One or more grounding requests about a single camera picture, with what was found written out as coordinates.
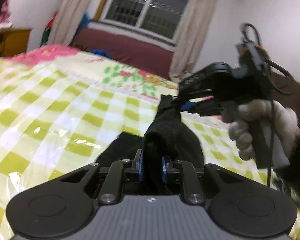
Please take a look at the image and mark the red green hanging decoration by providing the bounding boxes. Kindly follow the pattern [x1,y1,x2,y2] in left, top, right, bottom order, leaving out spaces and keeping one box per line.
[40,11,58,46]

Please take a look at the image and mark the black pants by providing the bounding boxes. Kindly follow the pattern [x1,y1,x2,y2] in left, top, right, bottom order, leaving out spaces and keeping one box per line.
[96,95,204,195]

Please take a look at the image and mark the black sleeved right forearm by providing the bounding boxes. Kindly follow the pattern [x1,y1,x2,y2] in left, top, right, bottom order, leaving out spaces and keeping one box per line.
[273,126,300,207]

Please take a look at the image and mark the green checked bed quilt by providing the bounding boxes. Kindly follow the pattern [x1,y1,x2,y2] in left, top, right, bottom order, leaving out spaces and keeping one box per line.
[0,43,300,240]

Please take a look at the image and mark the right hand grey glove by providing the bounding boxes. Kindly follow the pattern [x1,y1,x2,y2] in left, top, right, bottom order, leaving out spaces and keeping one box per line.
[222,99,300,168]

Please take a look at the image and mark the dark wooden headboard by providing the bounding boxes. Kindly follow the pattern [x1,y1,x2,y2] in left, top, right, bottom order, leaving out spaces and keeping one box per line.
[271,73,300,125]

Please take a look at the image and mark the beige curtain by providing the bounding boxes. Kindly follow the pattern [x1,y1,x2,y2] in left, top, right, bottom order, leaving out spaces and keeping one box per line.
[168,0,218,83]
[47,0,91,46]

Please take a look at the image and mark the wooden side desk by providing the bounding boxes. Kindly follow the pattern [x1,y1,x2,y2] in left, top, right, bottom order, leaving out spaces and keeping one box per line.
[0,28,32,57]

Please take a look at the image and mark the window with metal grille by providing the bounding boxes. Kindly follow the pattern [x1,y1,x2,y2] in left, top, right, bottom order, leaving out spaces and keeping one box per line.
[91,0,190,51]

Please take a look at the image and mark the beige left curtain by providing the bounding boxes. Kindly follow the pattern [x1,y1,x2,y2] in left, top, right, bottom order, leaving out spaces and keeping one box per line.
[47,0,91,46]

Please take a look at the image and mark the maroon sofa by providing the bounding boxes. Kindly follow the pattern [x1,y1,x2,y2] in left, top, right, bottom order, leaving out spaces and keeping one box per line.
[74,28,173,79]

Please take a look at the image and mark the beige right curtain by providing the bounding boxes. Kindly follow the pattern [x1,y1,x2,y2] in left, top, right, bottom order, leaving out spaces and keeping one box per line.
[168,0,218,83]

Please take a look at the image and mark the blue cloth by sofa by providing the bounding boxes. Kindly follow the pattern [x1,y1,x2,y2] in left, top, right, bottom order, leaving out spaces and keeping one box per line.
[77,13,110,59]

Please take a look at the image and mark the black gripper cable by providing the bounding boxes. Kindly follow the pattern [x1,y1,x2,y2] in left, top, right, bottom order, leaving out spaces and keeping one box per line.
[239,23,297,188]

